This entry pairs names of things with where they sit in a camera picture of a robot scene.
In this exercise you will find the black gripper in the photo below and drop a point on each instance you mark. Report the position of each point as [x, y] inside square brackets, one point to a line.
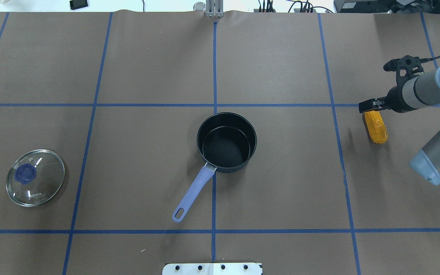
[395, 99]

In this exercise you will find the yellow corn cob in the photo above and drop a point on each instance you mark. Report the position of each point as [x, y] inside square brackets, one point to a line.
[375, 127]

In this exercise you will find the glass pot lid blue knob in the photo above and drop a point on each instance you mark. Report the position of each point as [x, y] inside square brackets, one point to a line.
[35, 178]

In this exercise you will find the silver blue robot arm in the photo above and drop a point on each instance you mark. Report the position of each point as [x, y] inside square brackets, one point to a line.
[415, 95]

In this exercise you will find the black orange power strip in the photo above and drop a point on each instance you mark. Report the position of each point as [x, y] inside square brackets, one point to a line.
[304, 6]

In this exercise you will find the dark blue saucepan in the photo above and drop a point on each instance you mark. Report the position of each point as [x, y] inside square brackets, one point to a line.
[226, 141]

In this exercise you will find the small black device on table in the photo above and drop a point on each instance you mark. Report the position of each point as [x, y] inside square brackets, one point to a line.
[78, 4]

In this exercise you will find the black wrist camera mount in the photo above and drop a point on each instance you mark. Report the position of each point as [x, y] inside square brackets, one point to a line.
[406, 68]

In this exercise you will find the aluminium frame post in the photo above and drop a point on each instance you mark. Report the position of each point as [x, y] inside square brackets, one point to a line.
[214, 8]

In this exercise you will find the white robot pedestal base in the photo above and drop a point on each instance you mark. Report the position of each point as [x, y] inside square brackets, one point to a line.
[229, 268]

